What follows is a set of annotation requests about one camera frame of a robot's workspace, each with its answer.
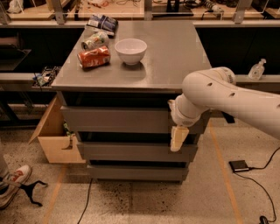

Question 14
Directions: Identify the grey top drawer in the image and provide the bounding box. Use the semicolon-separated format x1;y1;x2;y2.
60;106;175;134

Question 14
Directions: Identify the black grabber tool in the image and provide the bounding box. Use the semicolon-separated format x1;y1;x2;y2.
0;178;47;207

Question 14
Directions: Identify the tray of small items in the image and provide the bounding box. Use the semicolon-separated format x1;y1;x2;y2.
32;66;60;88

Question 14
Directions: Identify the white red sneaker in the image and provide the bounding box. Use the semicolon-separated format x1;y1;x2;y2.
0;164;32;209

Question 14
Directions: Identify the grey drawer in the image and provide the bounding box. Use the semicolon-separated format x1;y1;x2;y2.
87;165;188;182
77;142;198;162
60;106;175;134

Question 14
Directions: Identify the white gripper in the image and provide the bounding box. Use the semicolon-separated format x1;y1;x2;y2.
168;100;200;152

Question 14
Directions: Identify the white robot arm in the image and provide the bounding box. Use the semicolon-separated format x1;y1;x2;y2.
168;66;280;151

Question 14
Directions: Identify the open cardboard box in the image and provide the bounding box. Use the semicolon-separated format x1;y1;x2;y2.
29;96;85;164

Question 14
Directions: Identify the black pedal cable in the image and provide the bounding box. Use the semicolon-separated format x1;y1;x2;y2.
234;145;280;224

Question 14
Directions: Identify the grey trouser leg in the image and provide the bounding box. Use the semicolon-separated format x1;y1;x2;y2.
0;152;10;190

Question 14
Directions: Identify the clear sanitizer pump bottle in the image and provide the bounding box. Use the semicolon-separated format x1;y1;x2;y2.
248;59;266;81

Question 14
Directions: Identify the black foot pedal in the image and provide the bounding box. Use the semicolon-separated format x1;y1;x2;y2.
228;160;249;172

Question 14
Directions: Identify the grey middle drawer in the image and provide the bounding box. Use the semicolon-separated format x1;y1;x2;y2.
77;142;198;162

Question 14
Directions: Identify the grey drawer cabinet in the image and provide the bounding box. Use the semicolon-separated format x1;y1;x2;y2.
51;20;213;185

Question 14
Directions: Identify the white ceramic bowl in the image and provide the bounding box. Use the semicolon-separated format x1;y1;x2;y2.
115;38;147;65

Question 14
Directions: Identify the black floor cable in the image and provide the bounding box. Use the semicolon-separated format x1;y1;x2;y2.
76;178;94;224

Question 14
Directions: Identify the orange soda can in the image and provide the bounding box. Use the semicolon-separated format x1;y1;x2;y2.
77;45;111;68

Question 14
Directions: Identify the grey bottom drawer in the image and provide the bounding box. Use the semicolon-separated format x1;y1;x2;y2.
87;165;188;182

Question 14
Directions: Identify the blue chip bag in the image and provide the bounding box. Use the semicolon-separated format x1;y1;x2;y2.
87;14;118;36

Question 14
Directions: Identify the green white soda can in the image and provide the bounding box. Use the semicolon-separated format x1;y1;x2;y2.
81;31;109;51

